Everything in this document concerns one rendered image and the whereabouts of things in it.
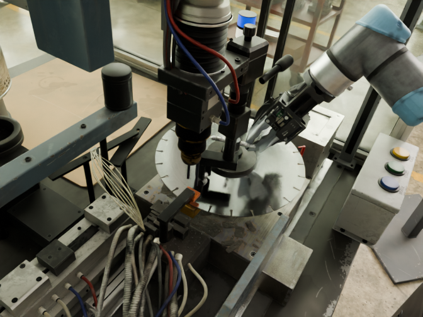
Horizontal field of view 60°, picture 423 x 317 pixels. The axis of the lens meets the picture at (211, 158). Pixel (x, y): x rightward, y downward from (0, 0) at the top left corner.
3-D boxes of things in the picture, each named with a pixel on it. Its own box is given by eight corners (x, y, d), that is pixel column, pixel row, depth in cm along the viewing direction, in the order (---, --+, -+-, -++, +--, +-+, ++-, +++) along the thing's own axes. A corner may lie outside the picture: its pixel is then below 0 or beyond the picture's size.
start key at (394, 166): (386, 164, 94) (389, 158, 93) (402, 170, 93) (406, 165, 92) (383, 172, 92) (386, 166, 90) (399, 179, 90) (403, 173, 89)
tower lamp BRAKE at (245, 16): (242, 20, 94) (243, 9, 92) (257, 25, 93) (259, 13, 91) (233, 25, 91) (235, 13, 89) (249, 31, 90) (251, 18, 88)
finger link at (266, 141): (240, 158, 75) (272, 131, 70) (248, 146, 80) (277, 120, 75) (251, 168, 76) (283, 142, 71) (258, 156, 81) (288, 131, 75)
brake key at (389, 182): (380, 179, 90) (383, 173, 88) (397, 186, 88) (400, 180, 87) (376, 189, 87) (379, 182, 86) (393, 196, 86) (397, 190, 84)
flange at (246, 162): (260, 175, 78) (262, 166, 76) (208, 175, 76) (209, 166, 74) (250, 141, 86) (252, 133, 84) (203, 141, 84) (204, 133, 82)
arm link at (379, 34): (414, 35, 54) (376, -5, 56) (353, 86, 60) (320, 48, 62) (418, 39, 60) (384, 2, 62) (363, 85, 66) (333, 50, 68)
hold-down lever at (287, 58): (260, 58, 64) (263, 43, 62) (292, 70, 62) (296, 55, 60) (238, 75, 59) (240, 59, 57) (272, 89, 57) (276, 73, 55)
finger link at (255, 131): (230, 148, 75) (260, 119, 70) (238, 136, 80) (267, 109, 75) (240, 158, 75) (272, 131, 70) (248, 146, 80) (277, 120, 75)
